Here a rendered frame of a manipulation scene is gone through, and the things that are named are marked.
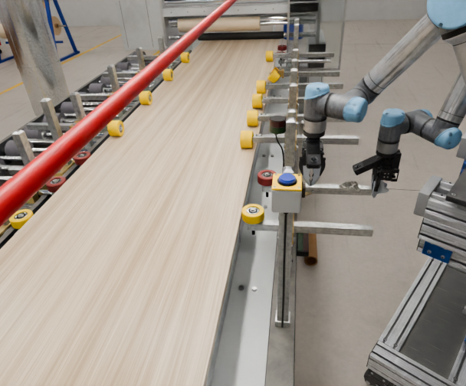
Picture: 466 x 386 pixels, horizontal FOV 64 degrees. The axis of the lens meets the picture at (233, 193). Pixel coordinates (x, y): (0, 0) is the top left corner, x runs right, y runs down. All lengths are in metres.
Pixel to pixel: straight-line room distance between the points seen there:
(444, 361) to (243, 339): 0.94
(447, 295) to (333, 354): 0.63
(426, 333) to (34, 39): 4.67
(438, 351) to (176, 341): 1.26
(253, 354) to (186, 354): 0.37
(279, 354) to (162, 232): 0.53
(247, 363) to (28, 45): 4.46
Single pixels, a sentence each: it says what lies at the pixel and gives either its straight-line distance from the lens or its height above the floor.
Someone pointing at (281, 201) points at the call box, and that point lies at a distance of 0.89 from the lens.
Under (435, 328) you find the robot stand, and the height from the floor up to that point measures 0.21.
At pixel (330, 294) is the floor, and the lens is 2.29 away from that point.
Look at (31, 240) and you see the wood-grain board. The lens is 1.44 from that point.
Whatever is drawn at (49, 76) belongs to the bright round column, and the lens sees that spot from 5.19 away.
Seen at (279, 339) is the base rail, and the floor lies 0.70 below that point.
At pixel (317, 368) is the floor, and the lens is 2.01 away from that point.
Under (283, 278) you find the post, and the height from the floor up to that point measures 0.92.
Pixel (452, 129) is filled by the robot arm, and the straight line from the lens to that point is 1.42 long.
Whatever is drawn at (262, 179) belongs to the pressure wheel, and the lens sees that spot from 1.51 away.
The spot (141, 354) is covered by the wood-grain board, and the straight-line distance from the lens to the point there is 0.99.
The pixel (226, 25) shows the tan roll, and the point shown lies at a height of 1.04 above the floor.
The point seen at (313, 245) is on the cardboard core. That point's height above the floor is 0.08.
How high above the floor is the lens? 1.70
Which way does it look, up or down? 34 degrees down
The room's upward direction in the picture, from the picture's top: 4 degrees counter-clockwise
